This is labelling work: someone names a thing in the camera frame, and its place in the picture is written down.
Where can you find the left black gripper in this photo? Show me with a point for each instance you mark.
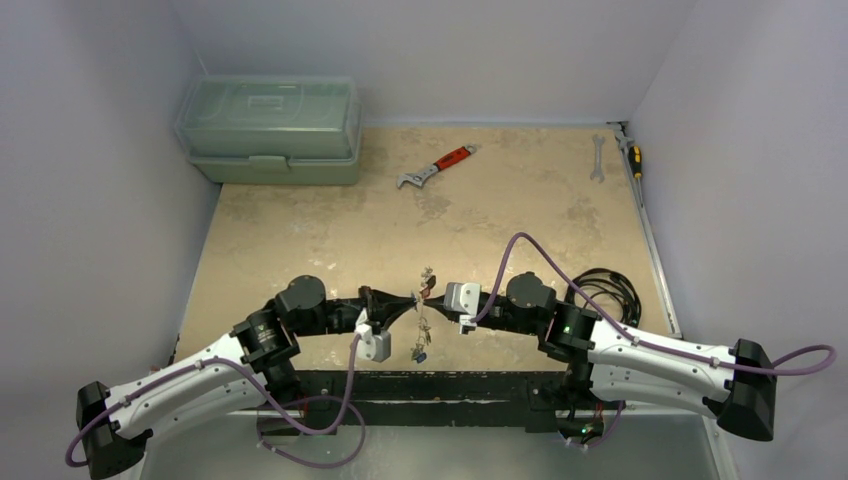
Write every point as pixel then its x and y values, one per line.
pixel 382 306

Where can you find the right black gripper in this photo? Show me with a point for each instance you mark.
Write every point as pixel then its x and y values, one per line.
pixel 448 310

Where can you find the key with blue tag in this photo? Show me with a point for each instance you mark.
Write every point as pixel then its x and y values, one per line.
pixel 420 358

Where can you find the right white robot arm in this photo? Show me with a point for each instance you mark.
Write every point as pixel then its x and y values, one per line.
pixel 611 362

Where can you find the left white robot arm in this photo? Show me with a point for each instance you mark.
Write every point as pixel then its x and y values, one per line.
pixel 246 367

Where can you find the silver open-end spanner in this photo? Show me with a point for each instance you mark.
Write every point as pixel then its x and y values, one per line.
pixel 597 173

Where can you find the green translucent plastic toolbox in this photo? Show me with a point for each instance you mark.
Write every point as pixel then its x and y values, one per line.
pixel 272 130

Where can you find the yellow black screwdriver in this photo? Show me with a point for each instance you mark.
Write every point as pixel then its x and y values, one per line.
pixel 635 162

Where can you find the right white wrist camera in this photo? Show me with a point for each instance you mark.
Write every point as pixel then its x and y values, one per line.
pixel 463 297

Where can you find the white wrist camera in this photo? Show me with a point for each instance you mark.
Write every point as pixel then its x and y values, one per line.
pixel 463 297
pixel 372 345

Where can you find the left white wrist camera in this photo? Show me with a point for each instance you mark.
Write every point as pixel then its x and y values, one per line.
pixel 372 345

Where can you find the red handled adjustable wrench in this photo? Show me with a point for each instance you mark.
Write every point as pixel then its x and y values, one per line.
pixel 419 179

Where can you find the aluminium side rail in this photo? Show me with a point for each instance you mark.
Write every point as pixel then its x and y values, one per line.
pixel 624 142

